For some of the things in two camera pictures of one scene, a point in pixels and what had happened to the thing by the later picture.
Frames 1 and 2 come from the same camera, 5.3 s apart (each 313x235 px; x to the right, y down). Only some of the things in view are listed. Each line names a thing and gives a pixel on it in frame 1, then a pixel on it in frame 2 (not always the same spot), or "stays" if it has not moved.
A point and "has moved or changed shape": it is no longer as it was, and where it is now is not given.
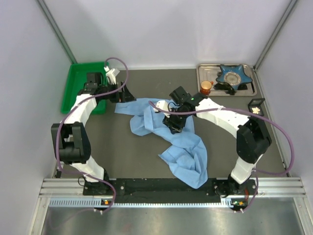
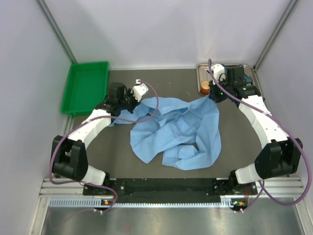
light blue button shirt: [187, 156] has moved or changed shape
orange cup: [205, 86] stays
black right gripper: [173, 123] to [217, 94]
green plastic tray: [75, 81] stays
